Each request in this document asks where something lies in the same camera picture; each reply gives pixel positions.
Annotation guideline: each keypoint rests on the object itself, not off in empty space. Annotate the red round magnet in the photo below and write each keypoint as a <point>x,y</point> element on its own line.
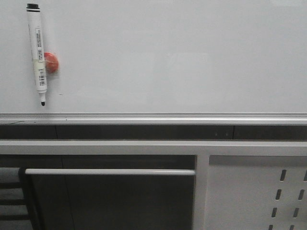
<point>52,63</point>

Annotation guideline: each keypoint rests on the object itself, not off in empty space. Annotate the white whiteboard marker pen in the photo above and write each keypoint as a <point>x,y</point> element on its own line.
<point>37,50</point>

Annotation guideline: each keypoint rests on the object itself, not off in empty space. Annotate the white perforated metal panel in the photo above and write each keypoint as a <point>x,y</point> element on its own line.
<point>256,193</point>

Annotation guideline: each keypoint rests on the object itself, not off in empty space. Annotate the white metal stand frame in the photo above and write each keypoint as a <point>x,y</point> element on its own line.
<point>203,150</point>

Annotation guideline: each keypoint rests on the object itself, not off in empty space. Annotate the whiteboard with aluminium frame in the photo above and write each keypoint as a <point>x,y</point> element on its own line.
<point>158,62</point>

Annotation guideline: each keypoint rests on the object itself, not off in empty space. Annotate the white horizontal rail bar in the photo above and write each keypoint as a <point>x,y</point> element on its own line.
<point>168,172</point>

